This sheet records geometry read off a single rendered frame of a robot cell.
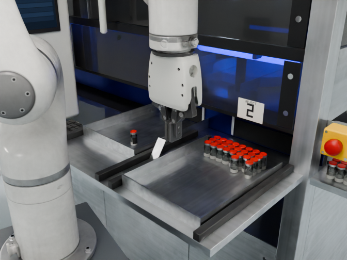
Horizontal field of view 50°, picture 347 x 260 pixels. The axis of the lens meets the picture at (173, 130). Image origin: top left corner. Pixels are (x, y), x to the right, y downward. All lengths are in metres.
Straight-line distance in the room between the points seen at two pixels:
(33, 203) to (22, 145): 0.11
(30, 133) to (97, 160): 0.44
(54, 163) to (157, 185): 0.35
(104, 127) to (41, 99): 0.74
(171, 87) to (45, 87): 0.21
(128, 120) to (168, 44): 0.77
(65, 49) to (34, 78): 1.01
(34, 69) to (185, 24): 0.24
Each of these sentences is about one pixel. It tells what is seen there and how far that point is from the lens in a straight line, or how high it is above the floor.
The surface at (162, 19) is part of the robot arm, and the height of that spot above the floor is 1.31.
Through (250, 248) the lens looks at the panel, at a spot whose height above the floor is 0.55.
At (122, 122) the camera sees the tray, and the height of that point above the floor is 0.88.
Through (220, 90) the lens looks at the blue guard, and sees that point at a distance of 1.12.
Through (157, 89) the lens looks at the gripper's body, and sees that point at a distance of 0.68.
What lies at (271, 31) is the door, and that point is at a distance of 1.01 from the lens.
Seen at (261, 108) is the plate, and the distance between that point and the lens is 1.05.
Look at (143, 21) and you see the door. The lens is 1.32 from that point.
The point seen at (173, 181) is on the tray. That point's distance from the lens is 0.97.
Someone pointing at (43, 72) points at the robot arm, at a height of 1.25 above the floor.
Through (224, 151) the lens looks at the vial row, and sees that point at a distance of 1.04.
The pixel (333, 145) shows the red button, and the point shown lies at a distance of 0.95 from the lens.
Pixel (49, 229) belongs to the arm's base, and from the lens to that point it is 0.74.
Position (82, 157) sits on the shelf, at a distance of 1.13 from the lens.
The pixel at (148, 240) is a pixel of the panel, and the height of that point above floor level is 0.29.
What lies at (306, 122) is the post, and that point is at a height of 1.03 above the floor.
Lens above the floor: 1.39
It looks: 23 degrees down
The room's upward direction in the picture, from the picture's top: straight up
